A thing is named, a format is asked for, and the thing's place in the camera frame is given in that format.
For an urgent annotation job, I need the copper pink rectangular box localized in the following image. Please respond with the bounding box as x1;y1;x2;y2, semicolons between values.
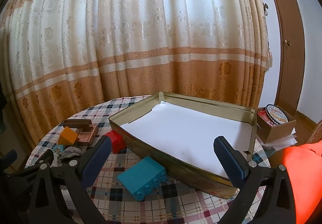
75;124;98;146

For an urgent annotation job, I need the red toy brick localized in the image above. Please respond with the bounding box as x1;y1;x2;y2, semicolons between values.
105;130;126;154

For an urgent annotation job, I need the orange flowered cube box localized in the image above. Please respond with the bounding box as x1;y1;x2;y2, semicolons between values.
58;126;78;146

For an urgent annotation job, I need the brown wooden comb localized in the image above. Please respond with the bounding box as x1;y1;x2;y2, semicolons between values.
62;119;92;129

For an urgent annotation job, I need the teal long toy brick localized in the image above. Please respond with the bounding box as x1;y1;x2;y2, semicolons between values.
117;156;167;201

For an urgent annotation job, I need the teal bear toy brick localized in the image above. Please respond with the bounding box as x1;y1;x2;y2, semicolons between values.
52;144;65;155

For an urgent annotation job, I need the gold metal tin tray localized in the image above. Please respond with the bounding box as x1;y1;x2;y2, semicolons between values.
109;92;257;198

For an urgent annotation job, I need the cardboard box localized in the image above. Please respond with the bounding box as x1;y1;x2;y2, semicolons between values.
257;106;296;143

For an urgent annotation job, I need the white paper tray liner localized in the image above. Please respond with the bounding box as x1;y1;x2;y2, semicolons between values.
121;101;252;177

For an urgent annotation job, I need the plaid tablecloth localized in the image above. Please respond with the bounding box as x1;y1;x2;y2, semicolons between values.
25;95;271;224

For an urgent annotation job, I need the round cookie tin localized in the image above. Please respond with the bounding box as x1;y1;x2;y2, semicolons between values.
265;104;289;125

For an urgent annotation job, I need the orange red cloth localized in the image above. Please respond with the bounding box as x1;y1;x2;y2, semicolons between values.
282;141;322;223

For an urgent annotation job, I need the brown wooden door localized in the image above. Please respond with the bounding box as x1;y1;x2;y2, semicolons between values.
274;0;305;115

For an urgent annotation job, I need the cream and orange curtain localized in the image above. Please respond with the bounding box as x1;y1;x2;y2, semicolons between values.
1;0;269;146

